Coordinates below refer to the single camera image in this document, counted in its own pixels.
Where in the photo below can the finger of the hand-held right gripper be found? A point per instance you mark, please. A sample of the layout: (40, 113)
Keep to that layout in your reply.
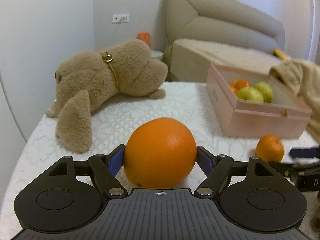
(303, 152)
(285, 168)

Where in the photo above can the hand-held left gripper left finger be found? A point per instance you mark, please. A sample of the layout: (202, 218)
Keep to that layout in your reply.
(116, 158)

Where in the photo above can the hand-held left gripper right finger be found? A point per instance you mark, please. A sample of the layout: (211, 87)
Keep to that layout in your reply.
(203, 158)

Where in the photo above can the orange mandarin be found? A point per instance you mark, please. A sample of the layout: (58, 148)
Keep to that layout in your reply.
(242, 84)
(270, 148)
(233, 88)

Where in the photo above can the large orange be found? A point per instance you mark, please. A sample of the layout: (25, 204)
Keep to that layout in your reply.
(160, 152)

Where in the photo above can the pink cardboard box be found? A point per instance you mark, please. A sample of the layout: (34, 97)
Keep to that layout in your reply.
(250, 125)

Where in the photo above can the green guava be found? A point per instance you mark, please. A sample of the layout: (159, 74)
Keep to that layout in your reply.
(266, 90)
(250, 95)

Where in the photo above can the beige fleece blanket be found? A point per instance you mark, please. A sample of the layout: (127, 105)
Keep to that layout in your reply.
(300, 80)

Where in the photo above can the brown plush toy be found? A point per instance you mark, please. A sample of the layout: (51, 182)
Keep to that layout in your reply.
(100, 80)

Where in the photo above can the small yellow object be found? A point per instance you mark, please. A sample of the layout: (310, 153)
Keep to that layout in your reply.
(280, 53)

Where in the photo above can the beige covered mattress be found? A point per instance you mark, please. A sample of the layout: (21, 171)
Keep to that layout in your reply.
(200, 52)

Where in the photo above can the round white side table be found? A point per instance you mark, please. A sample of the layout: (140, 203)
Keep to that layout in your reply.
(157, 55)

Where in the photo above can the orange bear figurine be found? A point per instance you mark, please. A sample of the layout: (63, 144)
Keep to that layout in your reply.
(145, 38)

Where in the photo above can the beige upholstered headboard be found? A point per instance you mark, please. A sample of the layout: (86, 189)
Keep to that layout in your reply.
(220, 12)

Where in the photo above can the white wall socket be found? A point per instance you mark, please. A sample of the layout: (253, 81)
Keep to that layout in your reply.
(120, 18)

